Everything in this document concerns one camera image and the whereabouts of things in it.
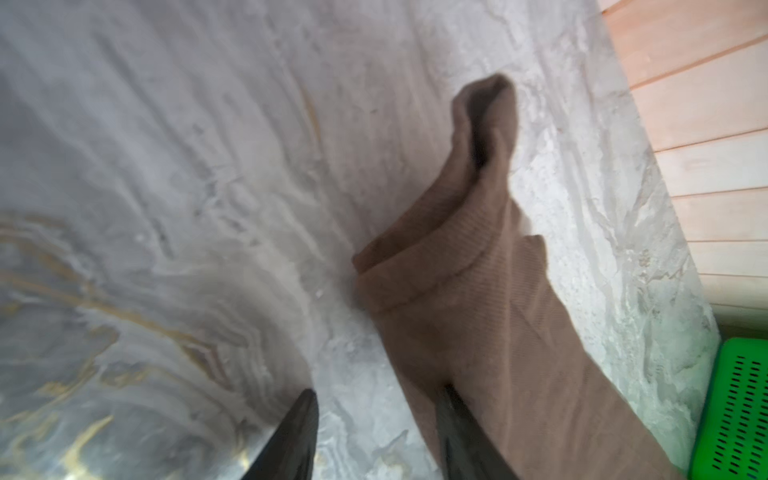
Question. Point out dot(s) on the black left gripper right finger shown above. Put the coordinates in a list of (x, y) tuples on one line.
[(466, 452)]

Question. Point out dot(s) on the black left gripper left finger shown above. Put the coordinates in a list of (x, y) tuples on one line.
[(289, 453)]

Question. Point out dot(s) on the green plastic basket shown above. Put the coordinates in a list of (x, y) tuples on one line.
[(732, 437)]

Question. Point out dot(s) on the brown trousers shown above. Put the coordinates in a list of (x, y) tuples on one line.
[(460, 296)]

